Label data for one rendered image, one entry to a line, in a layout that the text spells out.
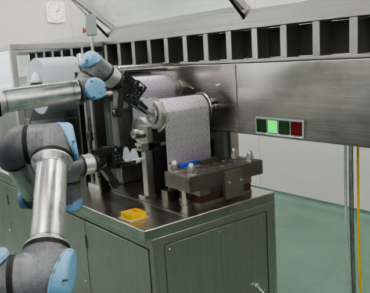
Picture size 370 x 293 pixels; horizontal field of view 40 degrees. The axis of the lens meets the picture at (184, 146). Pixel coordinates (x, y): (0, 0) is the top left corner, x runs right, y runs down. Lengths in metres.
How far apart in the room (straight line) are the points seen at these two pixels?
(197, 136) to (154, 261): 0.62
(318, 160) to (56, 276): 3.93
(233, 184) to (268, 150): 3.30
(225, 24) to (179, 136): 0.52
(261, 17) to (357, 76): 0.49
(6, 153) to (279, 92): 1.05
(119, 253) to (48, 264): 0.80
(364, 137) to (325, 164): 3.09
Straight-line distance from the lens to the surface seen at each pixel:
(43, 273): 1.23
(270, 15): 2.04
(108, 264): 2.12
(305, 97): 1.93
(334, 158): 4.81
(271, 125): 2.04
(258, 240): 2.15
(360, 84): 1.79
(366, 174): 4.66
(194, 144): 2.16
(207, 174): 1.96
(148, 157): 2.12
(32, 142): 1.48
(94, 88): 1.74
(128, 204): 2.09
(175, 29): 2.49
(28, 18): 7.80
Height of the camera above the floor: 1.48
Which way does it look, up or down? 10 degrees down
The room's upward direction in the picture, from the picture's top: 3 degrees counter-clockwise
